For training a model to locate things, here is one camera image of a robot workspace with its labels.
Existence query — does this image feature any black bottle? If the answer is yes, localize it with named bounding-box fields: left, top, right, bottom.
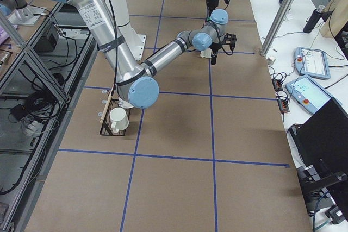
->
left=302, top=5, right=326, bottom=33

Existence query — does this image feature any small metal cylinder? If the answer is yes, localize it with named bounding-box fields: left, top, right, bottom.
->
left=266, top=56, right=276, bottom=66

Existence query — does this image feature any teach pendant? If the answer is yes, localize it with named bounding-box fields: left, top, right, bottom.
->
left=294, top=47, right=331, bottom=80
left=285, top=75, right=334, bottom=115

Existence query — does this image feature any white ribbed mug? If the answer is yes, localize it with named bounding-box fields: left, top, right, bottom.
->
left=200, top=48, right=212, bottom=59

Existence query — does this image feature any aluminium frame post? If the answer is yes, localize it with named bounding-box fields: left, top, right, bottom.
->
left=260, top=0, right=294, bottom=57

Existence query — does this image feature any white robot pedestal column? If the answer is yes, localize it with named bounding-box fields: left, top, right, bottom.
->
left=106, top=0, right=146, bottom=61

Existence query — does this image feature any white mug rack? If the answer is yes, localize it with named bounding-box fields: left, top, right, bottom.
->
left=109, top=108, right=129, bottom=133
left=118, top=97, right=134, bottom=109

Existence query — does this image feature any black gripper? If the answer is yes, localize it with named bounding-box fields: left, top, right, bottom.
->
left=210, top=42, right=222, bottom=65
left=207, top=0, right=219, bottom=16

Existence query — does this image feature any black laptop monitor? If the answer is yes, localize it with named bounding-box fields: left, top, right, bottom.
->
left=289, top=98, right=347, bottom=216

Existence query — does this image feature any teach pendant far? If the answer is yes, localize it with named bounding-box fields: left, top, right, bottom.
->
left=294, top=47, right=331, bottom=80

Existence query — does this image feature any teach pendant near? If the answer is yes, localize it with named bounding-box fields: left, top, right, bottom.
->
left=285, top=75, right=334, bottom=115

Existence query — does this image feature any white mug upper rack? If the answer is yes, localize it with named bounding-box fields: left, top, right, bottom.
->
left=118, top=97, right=134, bottom=109

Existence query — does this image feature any white mug lower rack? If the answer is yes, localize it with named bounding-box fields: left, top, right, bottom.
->
left=109, top=108, right=129, bottom=133

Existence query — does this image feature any black wire mug rack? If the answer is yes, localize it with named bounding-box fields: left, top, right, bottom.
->
left=98, top=90, right=131, bottom=136

